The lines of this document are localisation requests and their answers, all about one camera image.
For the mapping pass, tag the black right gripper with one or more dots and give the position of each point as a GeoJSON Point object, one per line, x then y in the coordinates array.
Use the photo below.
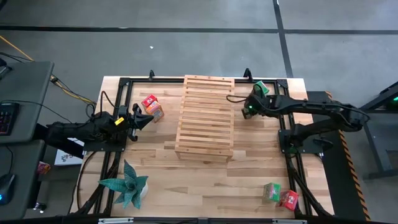
{"type": "Point", "coordinates": [255, 104]}

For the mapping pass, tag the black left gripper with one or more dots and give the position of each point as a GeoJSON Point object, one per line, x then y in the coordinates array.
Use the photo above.
{"type": "Point", "coordinates": [134, 124]}

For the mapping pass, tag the orange cereal box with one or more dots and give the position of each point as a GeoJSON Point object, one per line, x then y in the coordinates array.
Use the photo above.
{"type": "Point", "coordinates": [154, 109]}

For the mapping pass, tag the green Apple Jacks cereal box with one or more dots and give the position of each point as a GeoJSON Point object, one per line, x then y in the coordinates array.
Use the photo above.
{"type": "Point", "coordinates": [272, 192]}
{"type": "Point", "coordinates": [263, 88]}

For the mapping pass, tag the red Froot Loops cereal box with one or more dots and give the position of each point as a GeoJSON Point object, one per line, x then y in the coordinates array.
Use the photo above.
{"type": "Point", "coordinates": [288, 200]}
{"type": "Point", "coordinates": [149, 101]}

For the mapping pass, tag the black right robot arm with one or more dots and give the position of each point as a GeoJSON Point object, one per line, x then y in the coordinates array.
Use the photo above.
{"type": "Point", "coordinates": [326, 112]}

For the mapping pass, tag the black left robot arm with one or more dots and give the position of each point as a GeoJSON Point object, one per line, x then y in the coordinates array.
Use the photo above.
{"type": "Point", "coordinates": [77, 130]}

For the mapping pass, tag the slatted wooden shelf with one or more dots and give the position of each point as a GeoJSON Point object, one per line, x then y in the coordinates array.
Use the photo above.
{"type": "Point", "coordinates": [205, 118]}

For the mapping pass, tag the teal artificial plant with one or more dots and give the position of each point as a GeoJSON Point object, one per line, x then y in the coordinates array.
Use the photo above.
{"type": "Point", "coordinates": [129, 186]}

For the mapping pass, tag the white plant pot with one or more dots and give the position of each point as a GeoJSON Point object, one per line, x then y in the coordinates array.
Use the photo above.
{"type": "Point", "coordinates": [144, 191]}

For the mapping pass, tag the white cardboard box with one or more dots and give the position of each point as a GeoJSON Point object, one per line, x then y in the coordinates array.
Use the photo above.
{"type": "Point", "coordinates": [66, 157]}

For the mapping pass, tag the black hazard-striped floor mat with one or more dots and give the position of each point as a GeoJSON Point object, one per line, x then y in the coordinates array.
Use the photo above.
{"type": "Point", "coordinates": [335, 174]}

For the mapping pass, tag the small pink packet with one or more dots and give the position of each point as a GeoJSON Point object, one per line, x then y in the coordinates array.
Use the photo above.
{"type": "Point", "coordinates": [43, 168]}

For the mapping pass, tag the grey desk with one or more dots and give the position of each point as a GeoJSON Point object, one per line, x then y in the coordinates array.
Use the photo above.
{"type": "Point", "coordinates": [21, 186]}
{"type": "Point", "coordinates": [31, 87]}

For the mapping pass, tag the black metal stand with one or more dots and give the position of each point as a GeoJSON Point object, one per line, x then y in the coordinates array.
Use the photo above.
{"type": "Point", "coordinates": [376, 149]}

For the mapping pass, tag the black backlit keyboard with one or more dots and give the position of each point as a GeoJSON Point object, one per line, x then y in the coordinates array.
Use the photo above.
{"type": "Point", "coordinates": [7, 119]}

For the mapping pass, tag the black computer mouse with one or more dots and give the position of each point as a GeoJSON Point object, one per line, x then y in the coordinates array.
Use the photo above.
{"type": "Point", "coordinates": [6, 186]}

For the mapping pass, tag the black aluminium table frame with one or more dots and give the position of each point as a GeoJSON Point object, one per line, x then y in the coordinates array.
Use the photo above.
{"type": "Point", "coordinates": [122, 84]}

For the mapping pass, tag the silver metal bracket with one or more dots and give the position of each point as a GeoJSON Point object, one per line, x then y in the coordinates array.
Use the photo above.
{"type": "Point", "coordinates": [115, 220]}
{"type": "Point", "coordinates": [289, 221]}

